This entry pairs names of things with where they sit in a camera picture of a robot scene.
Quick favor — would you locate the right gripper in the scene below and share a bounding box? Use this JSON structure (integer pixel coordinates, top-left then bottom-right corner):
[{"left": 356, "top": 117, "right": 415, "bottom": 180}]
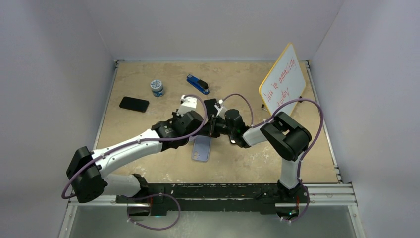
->
[{"left": 197, "top": 114, "right": 236, "bottom": 138}]

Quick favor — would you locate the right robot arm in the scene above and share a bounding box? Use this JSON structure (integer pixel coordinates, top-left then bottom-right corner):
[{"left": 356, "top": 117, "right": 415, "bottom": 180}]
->
[{"left": 201, "top": 109, "right": 312, "bottom": 202}]

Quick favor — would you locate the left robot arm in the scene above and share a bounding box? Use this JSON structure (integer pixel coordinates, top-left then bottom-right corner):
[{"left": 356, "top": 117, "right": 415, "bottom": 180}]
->
[{"left": 62, "top": 111, "right": 207, "bottom": 203}]

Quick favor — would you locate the blue stapler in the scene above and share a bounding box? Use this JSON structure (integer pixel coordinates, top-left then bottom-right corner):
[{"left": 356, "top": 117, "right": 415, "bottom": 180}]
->
[{"left": 186, "top": 74, "right": 210, "bottom": 95}]

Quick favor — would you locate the blue white jar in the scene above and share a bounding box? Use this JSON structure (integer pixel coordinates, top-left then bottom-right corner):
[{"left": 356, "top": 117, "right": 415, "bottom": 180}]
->
[{"left": 150, "top": 79, "right": 164, "bottom": 97}]

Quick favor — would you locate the yellow framed whiteboard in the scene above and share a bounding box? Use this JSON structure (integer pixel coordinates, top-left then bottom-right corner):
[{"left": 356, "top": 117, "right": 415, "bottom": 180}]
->
[{"left": 259, "top": 42, "right": 306, "bottom": 115}]

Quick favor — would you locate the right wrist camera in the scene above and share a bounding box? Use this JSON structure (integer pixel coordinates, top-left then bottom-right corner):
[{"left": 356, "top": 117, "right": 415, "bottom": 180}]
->
[{"left": 214, "top": 99, "right": 227, "bottom": 119}]

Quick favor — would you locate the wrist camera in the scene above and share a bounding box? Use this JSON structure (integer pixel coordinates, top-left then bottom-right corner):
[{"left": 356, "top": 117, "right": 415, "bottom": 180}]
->
[
  {"left": 176, "top": 95, "right": 197, "bottom": 116},
  {"left": 214, "top": 99, "right": 227, "bottom": 119}
]

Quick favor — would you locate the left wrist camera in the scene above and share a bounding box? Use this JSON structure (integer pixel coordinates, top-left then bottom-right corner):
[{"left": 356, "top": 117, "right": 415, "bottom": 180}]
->
[{"left": 176, "top": 95, "right": 197, "bottom": 116}]

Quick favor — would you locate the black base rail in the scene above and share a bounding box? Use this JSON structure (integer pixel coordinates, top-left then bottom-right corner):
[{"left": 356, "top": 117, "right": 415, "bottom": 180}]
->
[{"left": 116, "top": 182, "right": 310, "bottom": 219}]

